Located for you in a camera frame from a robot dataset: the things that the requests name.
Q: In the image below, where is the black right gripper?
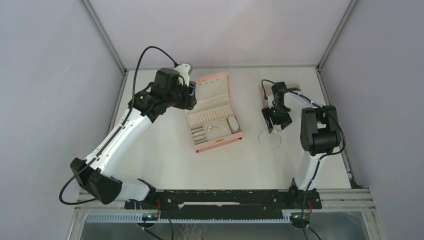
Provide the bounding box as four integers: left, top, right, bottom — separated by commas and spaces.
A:
262, 104, 294, 132

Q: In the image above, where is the beige divided tray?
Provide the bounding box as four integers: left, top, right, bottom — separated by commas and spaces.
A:
258, 83, 302, 110

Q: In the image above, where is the silver hoop necklace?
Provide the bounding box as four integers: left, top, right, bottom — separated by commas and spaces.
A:
257, 128, 282, 151

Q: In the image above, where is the pink jewelry box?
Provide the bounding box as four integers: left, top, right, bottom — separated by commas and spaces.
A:
185, 71, 244, 153

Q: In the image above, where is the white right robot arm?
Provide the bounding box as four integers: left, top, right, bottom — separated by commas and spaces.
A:
261, 81, 346, 208

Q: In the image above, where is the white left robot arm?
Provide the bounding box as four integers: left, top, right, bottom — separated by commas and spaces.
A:
70, 63, 197, 209

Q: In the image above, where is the beige oval watch pillow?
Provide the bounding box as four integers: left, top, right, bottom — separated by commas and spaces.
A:
227, 115, 240, 133

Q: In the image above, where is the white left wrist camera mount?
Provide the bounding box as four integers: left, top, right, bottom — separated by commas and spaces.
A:
173, 62, 193, 86

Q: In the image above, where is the black left camera cable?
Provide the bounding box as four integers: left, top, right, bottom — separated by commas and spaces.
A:
58, 45, 180, 206

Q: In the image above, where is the black camera cable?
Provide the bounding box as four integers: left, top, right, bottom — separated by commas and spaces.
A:
58, 45, 180, 206
260, 79, 347, 240

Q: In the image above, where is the black right camera cable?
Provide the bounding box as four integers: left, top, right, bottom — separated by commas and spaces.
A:
260, 79, 347, 240

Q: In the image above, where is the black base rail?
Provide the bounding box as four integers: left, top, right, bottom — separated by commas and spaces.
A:
141, 189, 322, 211

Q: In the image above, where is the white slotted cable duct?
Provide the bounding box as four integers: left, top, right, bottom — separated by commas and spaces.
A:
85, 212, 292, 224

